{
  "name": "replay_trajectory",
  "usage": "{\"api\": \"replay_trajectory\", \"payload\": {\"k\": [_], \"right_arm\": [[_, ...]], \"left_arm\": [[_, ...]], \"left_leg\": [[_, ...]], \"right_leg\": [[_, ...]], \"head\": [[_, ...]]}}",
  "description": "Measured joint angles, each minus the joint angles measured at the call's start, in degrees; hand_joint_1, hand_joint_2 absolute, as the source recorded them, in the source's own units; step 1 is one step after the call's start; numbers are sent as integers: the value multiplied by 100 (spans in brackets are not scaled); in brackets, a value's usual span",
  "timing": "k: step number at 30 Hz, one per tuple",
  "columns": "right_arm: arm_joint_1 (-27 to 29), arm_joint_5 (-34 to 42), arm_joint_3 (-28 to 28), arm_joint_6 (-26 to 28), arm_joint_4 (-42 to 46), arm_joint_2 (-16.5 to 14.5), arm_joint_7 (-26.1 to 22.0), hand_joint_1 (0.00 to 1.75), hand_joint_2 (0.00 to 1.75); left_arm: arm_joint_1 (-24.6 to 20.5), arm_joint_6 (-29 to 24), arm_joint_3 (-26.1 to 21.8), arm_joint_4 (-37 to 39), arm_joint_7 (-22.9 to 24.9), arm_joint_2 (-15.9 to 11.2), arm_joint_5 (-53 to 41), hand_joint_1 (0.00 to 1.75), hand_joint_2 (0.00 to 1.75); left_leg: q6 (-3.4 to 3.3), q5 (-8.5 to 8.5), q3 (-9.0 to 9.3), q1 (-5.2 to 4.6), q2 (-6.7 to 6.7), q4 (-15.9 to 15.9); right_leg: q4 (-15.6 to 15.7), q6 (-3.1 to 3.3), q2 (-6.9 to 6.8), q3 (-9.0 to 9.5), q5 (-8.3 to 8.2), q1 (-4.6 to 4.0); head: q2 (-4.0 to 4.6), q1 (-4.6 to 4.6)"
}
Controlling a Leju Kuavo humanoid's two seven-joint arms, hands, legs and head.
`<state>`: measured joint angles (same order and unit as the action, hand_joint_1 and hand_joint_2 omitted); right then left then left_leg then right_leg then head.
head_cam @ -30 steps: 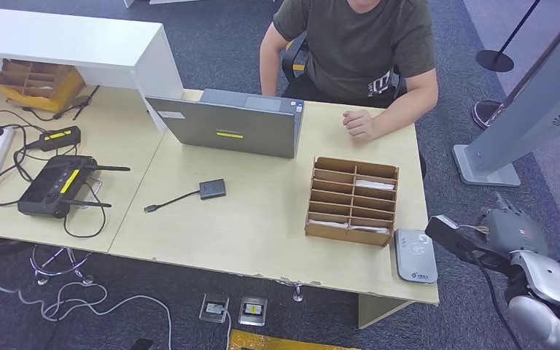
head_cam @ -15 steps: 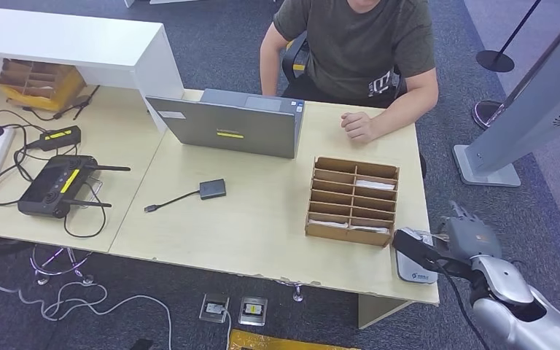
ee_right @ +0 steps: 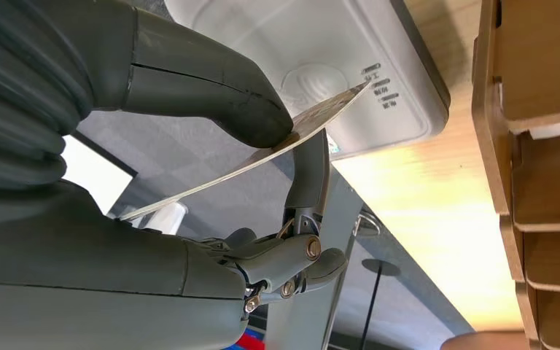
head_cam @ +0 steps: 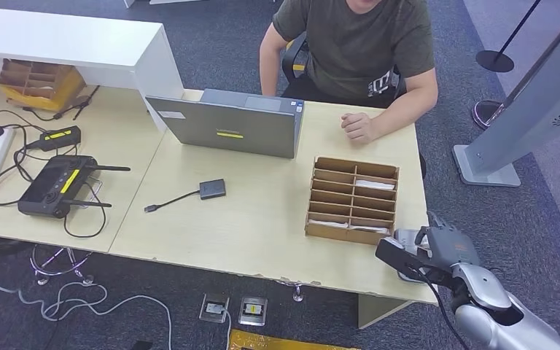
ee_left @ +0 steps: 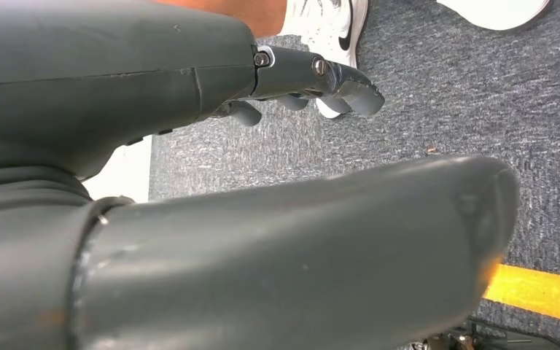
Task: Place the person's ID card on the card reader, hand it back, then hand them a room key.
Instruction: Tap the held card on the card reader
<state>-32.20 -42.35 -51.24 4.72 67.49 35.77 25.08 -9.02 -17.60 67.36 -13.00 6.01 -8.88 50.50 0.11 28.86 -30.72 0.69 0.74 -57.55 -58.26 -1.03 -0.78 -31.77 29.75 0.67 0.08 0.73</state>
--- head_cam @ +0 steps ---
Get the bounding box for person's left hand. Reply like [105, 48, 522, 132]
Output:
[341, 112, 376, 146]

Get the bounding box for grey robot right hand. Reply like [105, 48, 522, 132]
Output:
[414, 211, 481, 274]

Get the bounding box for grey card reader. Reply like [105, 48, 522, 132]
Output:
[393, 228, 431, 284]

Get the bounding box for white key card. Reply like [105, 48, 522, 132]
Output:
[354, 179, 396, 191]
[308, 219, 349, 229]
[349, 224, 389, 235]

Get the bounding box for person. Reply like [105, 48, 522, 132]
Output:
[259, 0, 440, 146]

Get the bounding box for wooden card organizer box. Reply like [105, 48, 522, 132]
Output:
[304, 155, 400, 246]

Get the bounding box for black office chair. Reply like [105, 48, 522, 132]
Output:
[281, 34, 311, 85]

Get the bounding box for beige desk leg panel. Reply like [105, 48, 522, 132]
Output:
[357, 293, 413, 330]

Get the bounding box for grey laptop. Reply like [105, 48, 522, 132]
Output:
[145, 88, 306, 160]

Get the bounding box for grey kiosk stand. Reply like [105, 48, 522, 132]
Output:
[452, 0, 560, 188]

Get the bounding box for floor socket with yellow label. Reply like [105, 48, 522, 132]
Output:
[238, 295, 268, 328]

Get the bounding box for floor socket with white plug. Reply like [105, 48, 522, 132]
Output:
[198, 293, 230, 324]

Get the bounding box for white furniture base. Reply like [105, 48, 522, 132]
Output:
[123, 0, 203, 9]

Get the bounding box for yellow box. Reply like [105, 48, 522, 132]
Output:
[0, 66, 88, 113]

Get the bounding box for black adapter with yellow label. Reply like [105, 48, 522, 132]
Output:
[23, 125, 82, 153]

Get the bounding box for white counter shelf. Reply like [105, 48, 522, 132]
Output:
[0, 6, 185, 135]

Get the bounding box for black remote controller with antennas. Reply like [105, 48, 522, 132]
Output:
[17, 155, 132, 219]

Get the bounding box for small wooden compartment tray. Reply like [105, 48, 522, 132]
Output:
[0, 58, 74, 101]

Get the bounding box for chrome stool base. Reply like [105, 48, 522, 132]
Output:
[29, 245, 96, 288]

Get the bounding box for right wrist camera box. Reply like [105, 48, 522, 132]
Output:
[375, 236, 433, 280]

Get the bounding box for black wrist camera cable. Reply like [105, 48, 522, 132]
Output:
[407, 264, 472, 350]

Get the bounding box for black stanchion post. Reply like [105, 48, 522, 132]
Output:
[475, 0, 543, 74]

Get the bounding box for black dongle with cable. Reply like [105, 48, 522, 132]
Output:
[144, 179, 227, 214]

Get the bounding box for thin white cable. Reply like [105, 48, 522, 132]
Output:
[221, 308, 233, 350]

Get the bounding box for white floor cable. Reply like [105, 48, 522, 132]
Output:
[0, 251, 174, 350]

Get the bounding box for black looped cable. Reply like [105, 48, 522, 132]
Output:
[0, 109, 108, 240]

